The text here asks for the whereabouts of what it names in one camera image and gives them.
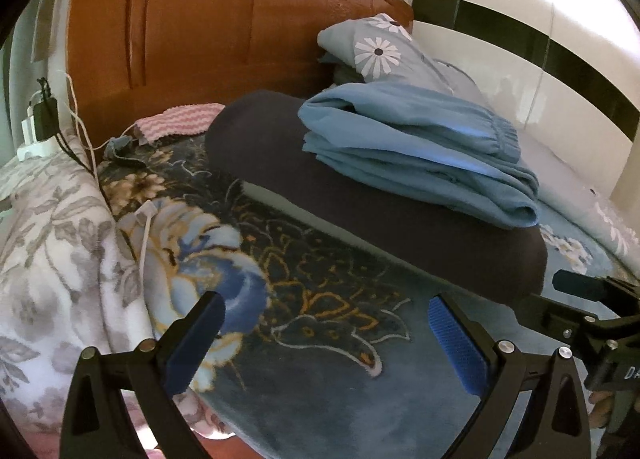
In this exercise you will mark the white power strip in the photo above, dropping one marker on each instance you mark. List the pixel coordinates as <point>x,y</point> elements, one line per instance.
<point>32,148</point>

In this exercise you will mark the black plug adapter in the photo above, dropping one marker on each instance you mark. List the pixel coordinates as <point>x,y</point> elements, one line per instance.
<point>46,122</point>

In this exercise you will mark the blue fleece pants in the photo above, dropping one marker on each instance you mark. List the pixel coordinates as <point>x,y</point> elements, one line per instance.
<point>424,145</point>

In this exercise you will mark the dark teal floral blanket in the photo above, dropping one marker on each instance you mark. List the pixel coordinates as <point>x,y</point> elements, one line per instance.
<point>336,359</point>

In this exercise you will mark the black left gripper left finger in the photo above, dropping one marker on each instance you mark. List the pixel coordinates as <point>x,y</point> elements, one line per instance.
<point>96,423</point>

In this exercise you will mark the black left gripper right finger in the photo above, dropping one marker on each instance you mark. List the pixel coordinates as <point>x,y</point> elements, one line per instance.
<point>555,422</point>

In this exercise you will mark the pink white striped cloth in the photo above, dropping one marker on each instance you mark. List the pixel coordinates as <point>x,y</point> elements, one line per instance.
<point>184,120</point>

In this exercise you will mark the dark navy pillow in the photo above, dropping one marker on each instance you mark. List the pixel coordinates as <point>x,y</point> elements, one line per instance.
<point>258,139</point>

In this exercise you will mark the white grey floral bedsheet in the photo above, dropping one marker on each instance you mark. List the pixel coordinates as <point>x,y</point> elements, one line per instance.
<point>106,260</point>

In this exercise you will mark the person's right hand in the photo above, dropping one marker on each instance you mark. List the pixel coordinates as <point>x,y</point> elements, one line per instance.
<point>602,407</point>

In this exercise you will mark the brown wooden headboard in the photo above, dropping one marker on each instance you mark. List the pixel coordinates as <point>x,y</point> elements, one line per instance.
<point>131,59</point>

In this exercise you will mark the light blue floral quilt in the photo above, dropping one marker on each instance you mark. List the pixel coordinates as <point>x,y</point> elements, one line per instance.
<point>378,49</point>

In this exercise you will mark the white glossy wardrobe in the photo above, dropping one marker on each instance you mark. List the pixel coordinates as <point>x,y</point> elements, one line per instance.
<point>566,71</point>

